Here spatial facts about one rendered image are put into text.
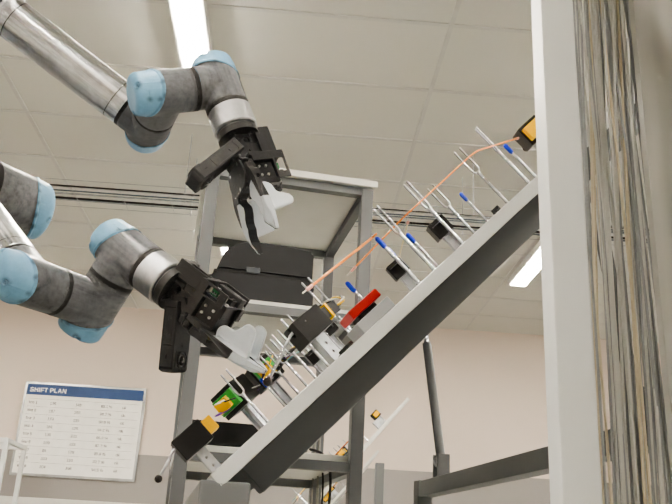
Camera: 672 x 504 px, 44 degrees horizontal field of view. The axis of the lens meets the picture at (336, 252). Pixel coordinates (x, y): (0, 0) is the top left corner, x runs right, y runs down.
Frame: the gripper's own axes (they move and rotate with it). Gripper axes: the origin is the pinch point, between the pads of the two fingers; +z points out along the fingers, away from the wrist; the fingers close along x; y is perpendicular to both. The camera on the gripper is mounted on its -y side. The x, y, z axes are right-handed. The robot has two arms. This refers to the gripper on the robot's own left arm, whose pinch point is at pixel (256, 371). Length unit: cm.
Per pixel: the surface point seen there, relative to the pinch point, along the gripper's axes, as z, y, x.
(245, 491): 18.1, -3.1, -27.9
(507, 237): 17.5, 36.2, 12.2
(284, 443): 13.5, -1.7, -11.7
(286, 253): -56, 2, 106
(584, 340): 40, 31, -44
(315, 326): 1.7, 9.3, 6.4
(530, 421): -36, -90, 806
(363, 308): 13.1, 18.5, -12.9
